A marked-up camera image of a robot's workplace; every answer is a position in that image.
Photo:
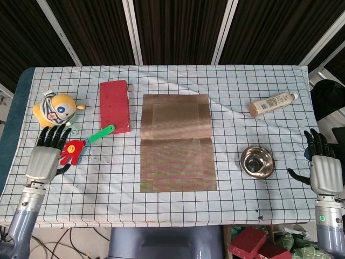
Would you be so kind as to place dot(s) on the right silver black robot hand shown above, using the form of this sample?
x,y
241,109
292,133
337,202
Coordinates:
x,y
327,175

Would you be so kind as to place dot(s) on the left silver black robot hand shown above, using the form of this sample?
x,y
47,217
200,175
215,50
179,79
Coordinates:
x,y
41,164

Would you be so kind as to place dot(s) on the metal bowl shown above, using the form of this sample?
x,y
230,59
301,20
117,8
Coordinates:
x,y
257,163

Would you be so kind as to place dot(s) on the brown woven placemat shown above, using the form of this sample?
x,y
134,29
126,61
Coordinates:
x,y
178,151

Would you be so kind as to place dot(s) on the red hand clapper toy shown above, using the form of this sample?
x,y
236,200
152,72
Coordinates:
x,y
75,148

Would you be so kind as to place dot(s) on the mint green toy pan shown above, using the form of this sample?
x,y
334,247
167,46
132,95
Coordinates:
x,y
74,129

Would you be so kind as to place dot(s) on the yellow plush toy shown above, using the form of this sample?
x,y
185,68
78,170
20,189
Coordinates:
x,y
63,105

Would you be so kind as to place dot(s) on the green patterned cloth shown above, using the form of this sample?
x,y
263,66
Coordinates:
x,y
299,245

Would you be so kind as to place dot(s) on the black chair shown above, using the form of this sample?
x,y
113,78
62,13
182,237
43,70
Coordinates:
x,y
328,97

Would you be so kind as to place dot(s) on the beige tube bottle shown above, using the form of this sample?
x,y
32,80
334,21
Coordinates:
x,y
269,105

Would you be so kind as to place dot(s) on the red brick block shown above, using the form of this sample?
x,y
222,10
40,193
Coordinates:
x,y
114,108

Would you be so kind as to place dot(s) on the grey-blue robot torso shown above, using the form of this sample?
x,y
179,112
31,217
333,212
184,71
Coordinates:
x,y
161,242

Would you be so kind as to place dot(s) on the white checkered tablecloth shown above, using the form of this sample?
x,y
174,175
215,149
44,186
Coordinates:
x,y
188,78

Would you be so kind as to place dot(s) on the white partition post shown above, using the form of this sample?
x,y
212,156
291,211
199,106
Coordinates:
x,y
320,43
223,29
132,29
58,29

